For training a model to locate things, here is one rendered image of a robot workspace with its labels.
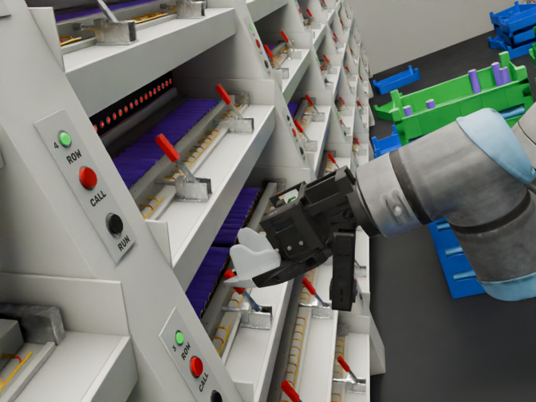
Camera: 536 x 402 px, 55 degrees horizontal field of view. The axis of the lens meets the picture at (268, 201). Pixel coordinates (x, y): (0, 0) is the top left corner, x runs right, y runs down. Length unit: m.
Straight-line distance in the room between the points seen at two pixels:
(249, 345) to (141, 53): 0.38
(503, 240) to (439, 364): 0.78
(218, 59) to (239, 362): 0.61
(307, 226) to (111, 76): 0.26
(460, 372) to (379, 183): 0.81
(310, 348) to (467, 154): 0.52
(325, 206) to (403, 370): 0.82
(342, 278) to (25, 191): 0.38
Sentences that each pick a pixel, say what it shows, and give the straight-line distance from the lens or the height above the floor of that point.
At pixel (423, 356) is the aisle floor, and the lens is 1.37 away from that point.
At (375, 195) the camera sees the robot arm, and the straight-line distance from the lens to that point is 0.56.
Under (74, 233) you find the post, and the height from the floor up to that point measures 0.81.
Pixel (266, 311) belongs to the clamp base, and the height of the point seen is 0.54.
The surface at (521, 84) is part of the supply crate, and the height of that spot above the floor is 0.52.
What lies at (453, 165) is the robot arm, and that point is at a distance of 0.55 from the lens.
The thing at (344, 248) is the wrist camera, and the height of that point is 0.62.
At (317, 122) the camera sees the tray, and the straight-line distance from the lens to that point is 1.56.
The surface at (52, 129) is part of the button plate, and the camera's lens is 0.42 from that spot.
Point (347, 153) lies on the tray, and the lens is 1.80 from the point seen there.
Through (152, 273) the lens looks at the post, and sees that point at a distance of 0.47.
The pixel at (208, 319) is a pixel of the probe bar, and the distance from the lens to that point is 0.69.
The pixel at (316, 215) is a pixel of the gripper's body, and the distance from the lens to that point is 0.60.
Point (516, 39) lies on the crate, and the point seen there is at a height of 0.11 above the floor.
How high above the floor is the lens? 0.90
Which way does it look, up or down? 20 degrees down
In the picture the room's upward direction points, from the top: 24 degrees counter-clockwise
